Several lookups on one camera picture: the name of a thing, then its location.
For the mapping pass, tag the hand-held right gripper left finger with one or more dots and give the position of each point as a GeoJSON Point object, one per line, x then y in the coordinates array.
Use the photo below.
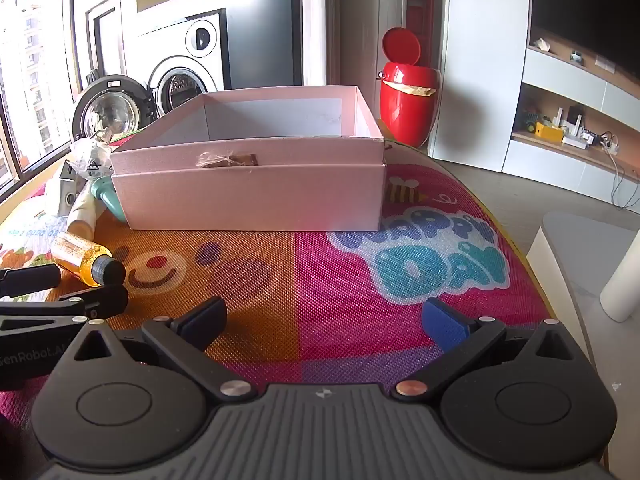
{"type": "Point", "coordinates": [205, 322]}

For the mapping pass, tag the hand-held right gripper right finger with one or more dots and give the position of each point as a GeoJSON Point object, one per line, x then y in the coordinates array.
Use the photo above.
{"type": "Point", "coordinates": [442, 322]}

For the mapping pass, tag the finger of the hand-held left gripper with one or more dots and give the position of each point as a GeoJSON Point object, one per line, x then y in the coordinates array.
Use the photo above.
{"type": "Point", "coordinates": [30, 280]}
{"type": "Point", "coordinates": [107, 301]}

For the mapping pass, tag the amber bottle with black cap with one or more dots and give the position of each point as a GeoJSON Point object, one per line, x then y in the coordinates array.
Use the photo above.
{"type": "Point", "coordinates": [75, 252]}

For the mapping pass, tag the cream white bottle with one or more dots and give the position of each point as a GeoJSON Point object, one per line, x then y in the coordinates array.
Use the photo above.
{"type": "Point", "coordinates": [82, 215]}

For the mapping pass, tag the small white grey box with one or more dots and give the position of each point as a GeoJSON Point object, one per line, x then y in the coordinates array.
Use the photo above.
{"type": "Point", "coordinates": [57, 195]}

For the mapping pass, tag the teal plastic object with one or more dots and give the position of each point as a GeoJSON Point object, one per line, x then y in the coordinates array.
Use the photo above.
{"type": "Point", "coordinates": [107, 195]}

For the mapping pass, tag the pink cardboard box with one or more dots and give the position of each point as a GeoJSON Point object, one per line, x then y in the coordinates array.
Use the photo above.
{"type": "Point", "coordinates": [250, 195]}

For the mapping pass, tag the clear plastic bag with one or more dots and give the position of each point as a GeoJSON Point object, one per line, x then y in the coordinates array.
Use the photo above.
{"type": "Point", "coordinates": [92, 157]}

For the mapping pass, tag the white cylinder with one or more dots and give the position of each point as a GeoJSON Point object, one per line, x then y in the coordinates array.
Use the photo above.
{"type": "Point", "coordinates": [622, 285]}

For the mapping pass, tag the window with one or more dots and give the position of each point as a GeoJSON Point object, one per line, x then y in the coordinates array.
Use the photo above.
{"type": "Point", "coordinates": [30, 85]}

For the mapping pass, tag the red trash can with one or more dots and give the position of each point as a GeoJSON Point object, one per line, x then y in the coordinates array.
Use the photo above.
{"type": "Point", "coordinates": [405, 110]}

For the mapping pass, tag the yellow toy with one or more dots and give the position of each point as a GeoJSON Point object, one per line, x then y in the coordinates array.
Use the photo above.
{"type": "Point", "coordinates": [549, 132]}

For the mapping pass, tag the green toy tractor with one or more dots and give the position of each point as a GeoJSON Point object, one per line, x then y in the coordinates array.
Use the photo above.
{"type": "Point", "coordinates": [529, 121]}

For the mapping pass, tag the white router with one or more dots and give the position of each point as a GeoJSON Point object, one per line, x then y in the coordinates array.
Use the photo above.
{"type": "Point", "coordinates": [570, 122]}

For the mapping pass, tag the white washing machine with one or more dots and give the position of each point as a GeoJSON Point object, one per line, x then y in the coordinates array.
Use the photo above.
{"type": "Point", "coordinates": [200, 75]}

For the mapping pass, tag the black television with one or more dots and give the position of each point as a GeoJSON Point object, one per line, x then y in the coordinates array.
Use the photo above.
{"type": "Point", "coordinates": [590, 5]}

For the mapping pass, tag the white wall cabinet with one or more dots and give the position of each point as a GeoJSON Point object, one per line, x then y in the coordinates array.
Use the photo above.
{"type": "Point", "coordinates": [475, 85]}

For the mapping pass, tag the dark door frame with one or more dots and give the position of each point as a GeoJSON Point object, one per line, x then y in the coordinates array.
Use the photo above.
{"type": "Point", "coordinates": [90, 35]}

